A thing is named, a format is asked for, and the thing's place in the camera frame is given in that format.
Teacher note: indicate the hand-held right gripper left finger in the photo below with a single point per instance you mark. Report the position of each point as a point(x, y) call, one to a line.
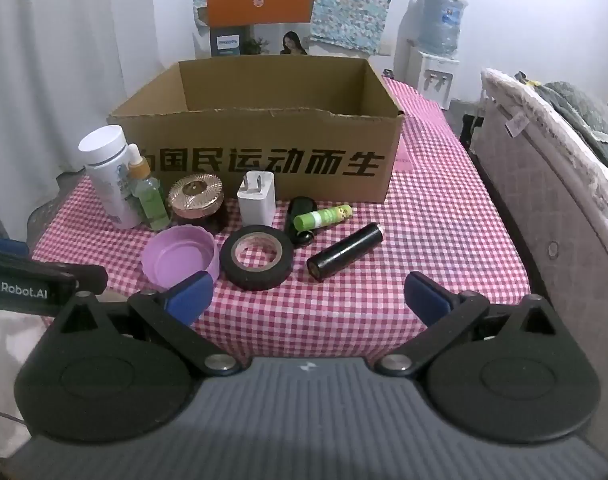
point(191, 300)

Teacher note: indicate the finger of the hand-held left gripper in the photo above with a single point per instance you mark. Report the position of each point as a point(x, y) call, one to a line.
point(83, 276)

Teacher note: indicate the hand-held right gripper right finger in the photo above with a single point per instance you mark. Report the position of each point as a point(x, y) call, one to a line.
point(426, 300)

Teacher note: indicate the purple plastic lid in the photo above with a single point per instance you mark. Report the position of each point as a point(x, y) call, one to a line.
point(173, 260)

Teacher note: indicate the black tape roll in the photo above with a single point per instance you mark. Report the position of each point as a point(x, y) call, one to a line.
point(256, 281)

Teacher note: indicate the black cylindrical battery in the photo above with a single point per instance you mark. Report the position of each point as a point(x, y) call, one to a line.
point(341, 255)

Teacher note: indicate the gold lidded cosmetic jar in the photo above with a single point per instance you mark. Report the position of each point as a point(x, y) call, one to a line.
point(196, 200)

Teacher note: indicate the green dropper bottle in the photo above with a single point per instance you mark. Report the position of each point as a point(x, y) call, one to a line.
point(151, 200)

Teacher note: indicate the white charger plug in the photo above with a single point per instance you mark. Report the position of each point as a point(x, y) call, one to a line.
point(256, 205)

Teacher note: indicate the white plastic bottle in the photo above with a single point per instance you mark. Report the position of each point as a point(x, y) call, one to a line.
point(101, 160)

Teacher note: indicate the green glue stick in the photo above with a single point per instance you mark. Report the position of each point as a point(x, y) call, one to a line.
point(314, 220)

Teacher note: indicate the black oval key fob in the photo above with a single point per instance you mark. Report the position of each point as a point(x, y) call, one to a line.
point(301, 207)

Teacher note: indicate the brown cardboard box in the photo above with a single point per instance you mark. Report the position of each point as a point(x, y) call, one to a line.
point(264, 135)

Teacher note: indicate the pink checked tablecloth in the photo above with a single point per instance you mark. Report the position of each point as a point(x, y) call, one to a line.
point(384, 285)

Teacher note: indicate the upright quilted mattress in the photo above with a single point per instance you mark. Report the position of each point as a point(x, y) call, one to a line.
point(559, 200)

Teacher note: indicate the white curtain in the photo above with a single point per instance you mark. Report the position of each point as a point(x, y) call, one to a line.
point(48, 60)

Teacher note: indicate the white water dispenser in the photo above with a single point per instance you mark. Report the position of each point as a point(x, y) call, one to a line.
point(434, 75)

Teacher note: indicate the grey blanket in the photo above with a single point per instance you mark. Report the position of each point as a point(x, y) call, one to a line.
point(584, 110)

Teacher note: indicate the blue water jug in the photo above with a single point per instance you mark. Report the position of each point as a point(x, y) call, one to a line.
point(441, 20)

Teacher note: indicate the printed box with orange flap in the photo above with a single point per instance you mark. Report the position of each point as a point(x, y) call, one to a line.
point(256, 2)

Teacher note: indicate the blue patterned wall cloth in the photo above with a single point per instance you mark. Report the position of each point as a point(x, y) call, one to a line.
point(349, 5)

